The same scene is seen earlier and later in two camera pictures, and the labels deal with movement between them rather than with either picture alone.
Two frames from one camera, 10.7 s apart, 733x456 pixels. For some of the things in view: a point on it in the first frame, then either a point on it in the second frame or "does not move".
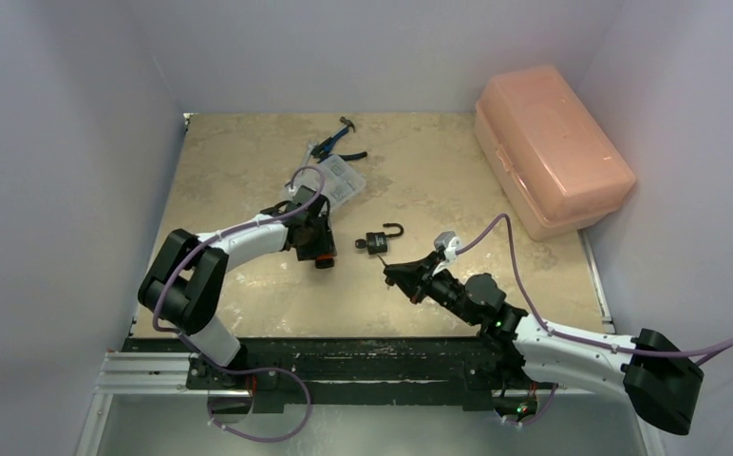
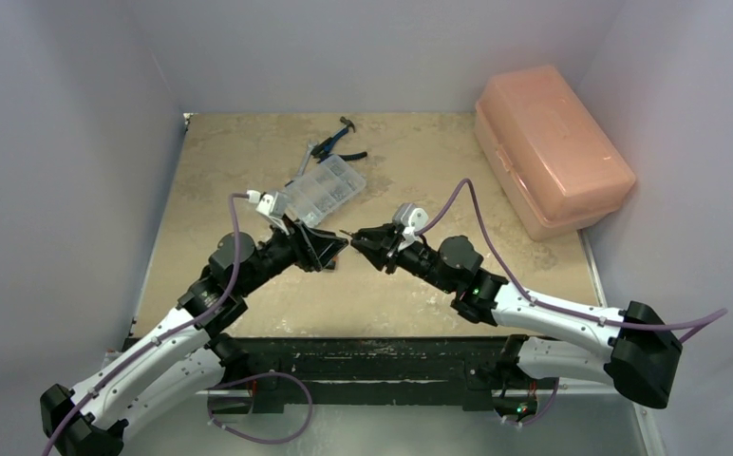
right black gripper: (422, 280) → (390, 246)
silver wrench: (310, 145) does not move
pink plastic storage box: (554, 164) does not move
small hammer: (347, 123) does not move
